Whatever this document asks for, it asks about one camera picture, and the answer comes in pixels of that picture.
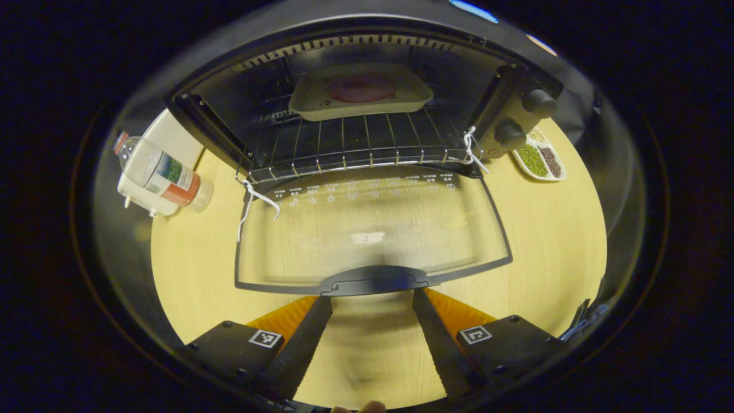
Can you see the white divided bean dish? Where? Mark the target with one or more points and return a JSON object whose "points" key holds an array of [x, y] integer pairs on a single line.
{"points": [[539, 158]]}

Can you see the pink ham slice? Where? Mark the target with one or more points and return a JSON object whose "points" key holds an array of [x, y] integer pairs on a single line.
{"points": [[361, 90]]}

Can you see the clear plastic bottle red label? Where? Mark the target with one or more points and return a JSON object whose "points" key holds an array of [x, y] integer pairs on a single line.
{"points": [[163, 175]]}

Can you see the black backdrop cloth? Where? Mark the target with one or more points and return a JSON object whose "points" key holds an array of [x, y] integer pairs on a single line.
{"points": [[622, 195]]}

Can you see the white toaster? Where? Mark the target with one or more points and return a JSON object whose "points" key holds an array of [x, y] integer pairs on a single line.
{"points": [[172, 137]]}

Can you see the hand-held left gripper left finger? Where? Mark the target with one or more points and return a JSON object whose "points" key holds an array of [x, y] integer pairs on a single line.
{"points": [[301, 344]]}

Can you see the black electric oven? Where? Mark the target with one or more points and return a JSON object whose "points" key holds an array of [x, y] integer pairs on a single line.
{"points": [[367, 229]]}

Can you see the beige food plate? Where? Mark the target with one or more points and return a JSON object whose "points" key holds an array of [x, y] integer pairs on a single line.
{"points": [[309, 100]]}

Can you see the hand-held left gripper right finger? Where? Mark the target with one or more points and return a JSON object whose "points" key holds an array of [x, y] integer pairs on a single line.
{"points": [[438, 344]]}

